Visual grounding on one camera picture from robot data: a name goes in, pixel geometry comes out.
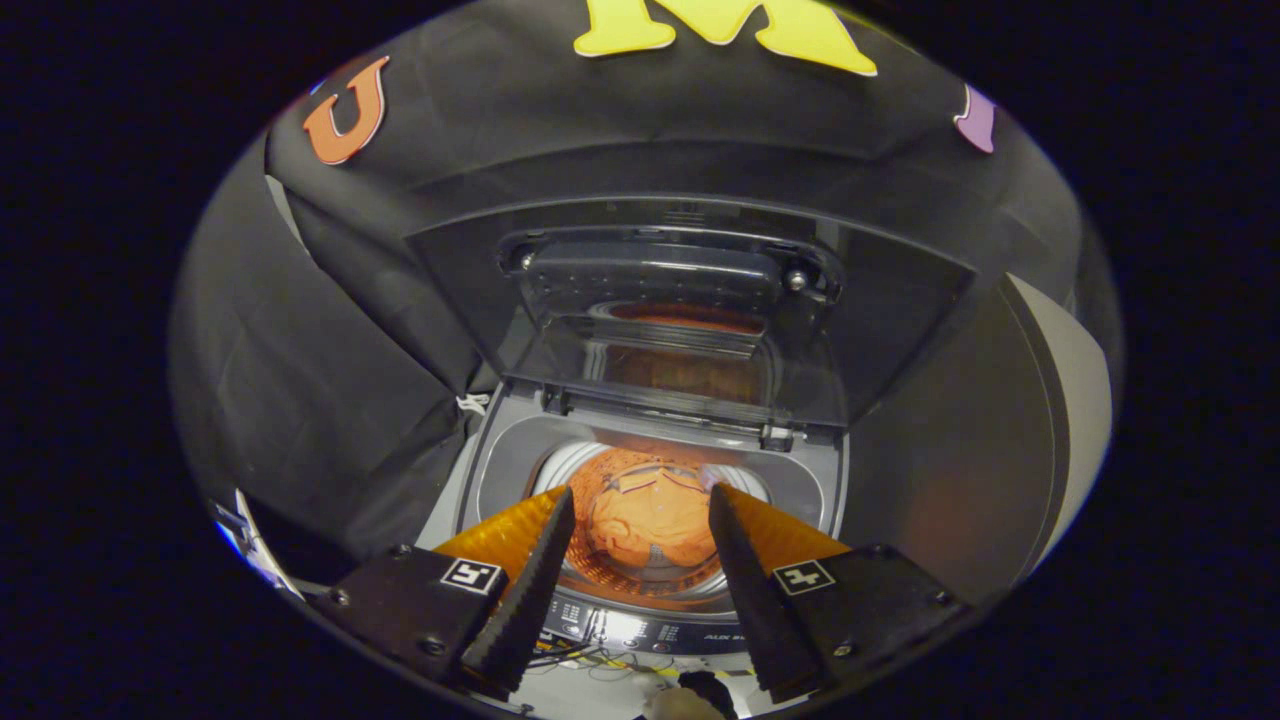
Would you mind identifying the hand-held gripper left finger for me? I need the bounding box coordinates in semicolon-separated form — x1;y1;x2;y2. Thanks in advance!
310;487;578;701

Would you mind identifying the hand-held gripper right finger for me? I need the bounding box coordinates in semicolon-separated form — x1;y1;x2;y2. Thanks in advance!
708;483;969;704

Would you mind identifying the orange polo shirt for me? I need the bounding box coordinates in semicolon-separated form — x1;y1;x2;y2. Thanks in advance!
585;465;721;571

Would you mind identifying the white cabinet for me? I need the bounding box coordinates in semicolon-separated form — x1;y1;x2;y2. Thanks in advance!
845;270;1114;601

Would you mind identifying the black backdrop cloth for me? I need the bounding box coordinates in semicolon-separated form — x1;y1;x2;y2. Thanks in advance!
168;0;1096;601

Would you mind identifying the tangle of thin cables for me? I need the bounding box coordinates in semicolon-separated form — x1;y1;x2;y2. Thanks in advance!
530;645;686;693

